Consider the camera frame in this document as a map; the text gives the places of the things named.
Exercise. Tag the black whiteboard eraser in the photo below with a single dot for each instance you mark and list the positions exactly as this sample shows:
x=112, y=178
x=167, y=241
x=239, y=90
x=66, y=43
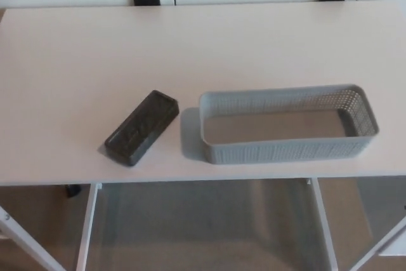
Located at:
x=141, y=128

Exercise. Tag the grey perforated plastic basket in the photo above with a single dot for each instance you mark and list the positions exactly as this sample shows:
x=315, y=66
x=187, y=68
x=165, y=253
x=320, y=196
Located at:
x=285, y=152

